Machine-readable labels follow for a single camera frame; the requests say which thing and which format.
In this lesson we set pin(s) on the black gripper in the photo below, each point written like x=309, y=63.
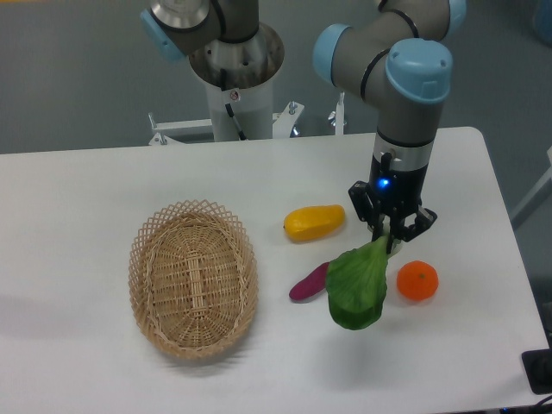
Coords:
x=396, y=194

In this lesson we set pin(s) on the black device at edge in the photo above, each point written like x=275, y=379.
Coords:
x=537, y=366

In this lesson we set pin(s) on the purple sweet potato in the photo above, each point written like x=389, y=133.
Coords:
x=310, y=286

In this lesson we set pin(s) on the orange tangerine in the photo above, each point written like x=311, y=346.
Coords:
x=417, y=280

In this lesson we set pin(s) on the yellow mango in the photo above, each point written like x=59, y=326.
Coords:
x=313, y=222

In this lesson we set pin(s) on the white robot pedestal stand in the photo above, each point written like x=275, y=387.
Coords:
x=238, y=80

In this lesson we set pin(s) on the green leafy vegetable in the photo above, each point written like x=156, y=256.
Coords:
x=356, y=285

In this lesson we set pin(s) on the woven wicker basket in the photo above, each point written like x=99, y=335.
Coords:
x=193, y=283

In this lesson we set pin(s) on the white furniture leg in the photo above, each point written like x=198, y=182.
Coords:
x=533, y=198

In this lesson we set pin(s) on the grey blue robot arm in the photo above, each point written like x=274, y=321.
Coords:
x=398, y=64

